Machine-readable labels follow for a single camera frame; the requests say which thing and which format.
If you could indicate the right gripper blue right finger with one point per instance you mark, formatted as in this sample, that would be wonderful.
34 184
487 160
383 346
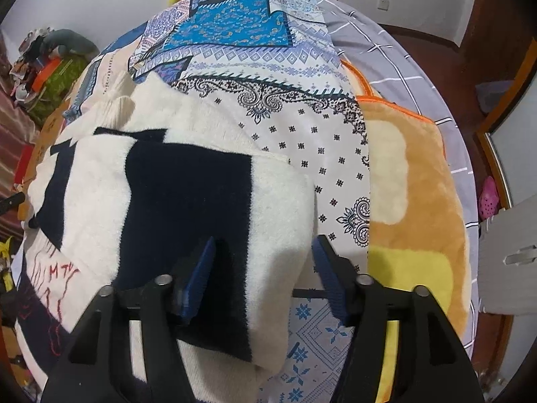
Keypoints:
431 364

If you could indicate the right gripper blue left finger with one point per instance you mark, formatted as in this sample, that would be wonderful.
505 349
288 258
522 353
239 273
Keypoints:
125 348

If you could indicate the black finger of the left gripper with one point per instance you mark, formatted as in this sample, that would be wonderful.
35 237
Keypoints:
12 202

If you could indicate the cream navy striped sweater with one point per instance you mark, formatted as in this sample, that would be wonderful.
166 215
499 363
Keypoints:
133 185

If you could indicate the clutter pile of clothes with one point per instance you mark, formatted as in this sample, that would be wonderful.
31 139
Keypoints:
32 60

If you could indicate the wooden lap desk tray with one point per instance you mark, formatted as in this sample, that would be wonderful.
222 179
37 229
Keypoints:
49 133

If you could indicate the pink striped curtain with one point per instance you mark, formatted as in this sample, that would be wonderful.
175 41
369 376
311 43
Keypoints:
17 129

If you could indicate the green fabric storage box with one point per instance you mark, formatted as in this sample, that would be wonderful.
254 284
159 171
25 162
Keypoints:
56 88

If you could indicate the orange plush toast blanket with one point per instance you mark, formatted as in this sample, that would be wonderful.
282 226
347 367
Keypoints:
417 230

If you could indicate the orange box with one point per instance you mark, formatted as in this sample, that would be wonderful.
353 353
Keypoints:
45 73

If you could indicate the grey plush toy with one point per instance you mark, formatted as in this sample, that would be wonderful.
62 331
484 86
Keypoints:
65 42

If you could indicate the pink slipper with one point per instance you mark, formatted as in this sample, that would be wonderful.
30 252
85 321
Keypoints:
489 200

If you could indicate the blue patchwork bedspread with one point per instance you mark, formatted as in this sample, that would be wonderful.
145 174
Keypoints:
274 68

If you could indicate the grey checked bed sheet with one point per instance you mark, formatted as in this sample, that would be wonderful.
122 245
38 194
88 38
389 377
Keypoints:
395 73

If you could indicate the wall power socket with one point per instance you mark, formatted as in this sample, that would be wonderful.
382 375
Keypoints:
383 5

